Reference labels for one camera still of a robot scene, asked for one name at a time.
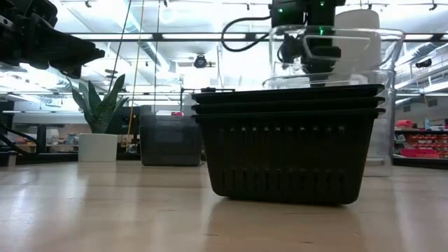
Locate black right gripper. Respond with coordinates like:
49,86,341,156
271,0,347,88

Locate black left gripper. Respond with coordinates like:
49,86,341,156
0,0,106,80

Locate black perforated basket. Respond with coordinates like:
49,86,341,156
191,97,386,115
191,83,386,104
192,108,386,206

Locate clear plastic bin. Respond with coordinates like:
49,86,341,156
267,24,406,88
262,69,396,106
262,71,397,178

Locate shelf with red boxes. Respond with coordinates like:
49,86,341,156
393,118,448,160

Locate green snake plant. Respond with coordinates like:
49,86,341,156
67,73,130,135

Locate white plant pot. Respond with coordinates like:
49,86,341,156
77,132,119,163

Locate round black ceiling fixture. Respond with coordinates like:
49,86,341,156
192,54,209,69

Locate smoky grey plastic bin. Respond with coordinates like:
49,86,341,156
139,113,203,167

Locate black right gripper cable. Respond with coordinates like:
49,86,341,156
220,15,273,53

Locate black aluminium frame rail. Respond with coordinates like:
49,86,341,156
391,155,448,171
0,150,80,166

